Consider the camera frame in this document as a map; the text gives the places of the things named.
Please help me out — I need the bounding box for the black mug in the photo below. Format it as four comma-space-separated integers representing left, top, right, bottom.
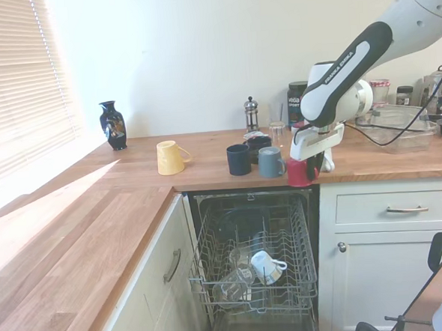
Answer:
241, 135, 274, 166

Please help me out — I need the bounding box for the metal coffee pot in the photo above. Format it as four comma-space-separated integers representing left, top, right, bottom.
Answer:
421, 65, 442, 115

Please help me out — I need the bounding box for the black Vega Sport tub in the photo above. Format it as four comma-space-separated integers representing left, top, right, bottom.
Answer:
285, 80, 312, 129

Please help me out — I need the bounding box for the glass metal French press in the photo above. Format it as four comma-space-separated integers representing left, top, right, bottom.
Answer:
243, 95, 261, 134

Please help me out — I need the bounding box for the white window blind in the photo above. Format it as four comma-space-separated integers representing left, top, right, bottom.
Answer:
0, 0, 86, 186

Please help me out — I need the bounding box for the red white-speckled mug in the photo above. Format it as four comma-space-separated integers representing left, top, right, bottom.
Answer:
286, 157, 321, 189

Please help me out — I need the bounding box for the metal drawer handle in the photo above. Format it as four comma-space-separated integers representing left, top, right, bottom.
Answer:
387, 204, 429, 215

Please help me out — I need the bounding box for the cream cabinet with bar handle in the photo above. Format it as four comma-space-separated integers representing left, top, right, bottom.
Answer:
83, 190, 213, 331

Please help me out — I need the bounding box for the grey blue mug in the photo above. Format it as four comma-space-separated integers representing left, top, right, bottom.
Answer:
256, 145, 287, 180

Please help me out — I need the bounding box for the cream cabinet with drawer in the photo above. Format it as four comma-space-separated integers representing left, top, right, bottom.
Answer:
312, 176, 442, 331

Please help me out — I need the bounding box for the tall clear glass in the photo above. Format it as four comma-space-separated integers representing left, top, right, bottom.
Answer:
267, 101, 288, 124

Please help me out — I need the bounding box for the grey wire dishwasher rack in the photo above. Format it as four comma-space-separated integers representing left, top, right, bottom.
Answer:
184, 193, 321, 322

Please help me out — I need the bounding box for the clear plastic storage container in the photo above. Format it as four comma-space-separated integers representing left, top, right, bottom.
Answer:
354, 101, 441, 157

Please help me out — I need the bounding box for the dark blue painted vase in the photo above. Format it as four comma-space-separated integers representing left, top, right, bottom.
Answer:
98, 100, 128, 153

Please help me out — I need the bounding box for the clear ribbed glass with label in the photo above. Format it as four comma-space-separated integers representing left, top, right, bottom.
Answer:
210, 266, 259, 312

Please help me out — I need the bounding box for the navy blue mug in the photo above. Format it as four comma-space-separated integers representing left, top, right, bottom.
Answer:
225, 143, 252, 177

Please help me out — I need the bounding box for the black cable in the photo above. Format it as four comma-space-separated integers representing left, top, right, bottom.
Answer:
340, 56, 442, 148

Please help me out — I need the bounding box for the built-in dishwasher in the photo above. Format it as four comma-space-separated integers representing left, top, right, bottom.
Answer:
181, 183, 330, 331

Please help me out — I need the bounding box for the clear drinking glass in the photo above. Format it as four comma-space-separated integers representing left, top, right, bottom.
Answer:
228, 244, 256, 271

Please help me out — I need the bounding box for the jar with dark lid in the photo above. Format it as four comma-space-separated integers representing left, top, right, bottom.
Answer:
395, 85, 416, 107

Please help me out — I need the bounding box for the metal cabinet bar handle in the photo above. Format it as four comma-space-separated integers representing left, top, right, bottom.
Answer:
161, 248, 184, 284

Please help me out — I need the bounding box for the black camera stand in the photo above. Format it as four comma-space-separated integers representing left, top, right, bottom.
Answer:
348, 231, 442, 331

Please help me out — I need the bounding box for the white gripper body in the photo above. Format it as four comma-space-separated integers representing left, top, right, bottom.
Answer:
288, 123, 348, 162

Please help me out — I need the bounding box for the white mug with gold rim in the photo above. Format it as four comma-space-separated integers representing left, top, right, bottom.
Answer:
249, 249, 290, 288

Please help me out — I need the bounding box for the jar with red checked lid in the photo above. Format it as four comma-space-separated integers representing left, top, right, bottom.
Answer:
368, 79, 393, 107

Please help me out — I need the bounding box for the pale yellow mug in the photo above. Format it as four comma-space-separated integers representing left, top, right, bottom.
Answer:
155, 138, 193, 176

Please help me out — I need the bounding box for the short clear tumbler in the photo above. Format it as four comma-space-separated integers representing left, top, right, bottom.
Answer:
268, 121, 289, 148

